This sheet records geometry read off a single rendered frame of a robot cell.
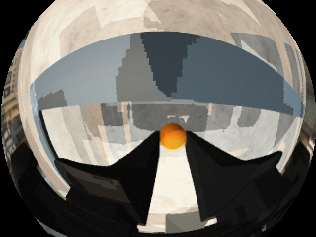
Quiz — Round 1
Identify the clear low l-shaped glass wall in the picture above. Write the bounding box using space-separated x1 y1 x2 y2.
42 104 106 166

